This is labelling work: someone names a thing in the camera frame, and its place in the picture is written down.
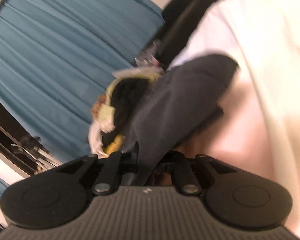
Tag black sweatpants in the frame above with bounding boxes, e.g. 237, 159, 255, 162
120, 54, 238, 186

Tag pile of clothes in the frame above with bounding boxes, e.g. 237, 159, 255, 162
88, 66, 164, 159

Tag clear plastic bag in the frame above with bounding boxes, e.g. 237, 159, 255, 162
135, 40, 160, 67

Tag dark window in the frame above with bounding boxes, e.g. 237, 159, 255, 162
0, 92, 40, 178

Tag large blue curtain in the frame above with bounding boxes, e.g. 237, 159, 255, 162
0, 0, 166, 201

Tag black armchair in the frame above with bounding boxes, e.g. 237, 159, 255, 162
154, 0, 218, 67

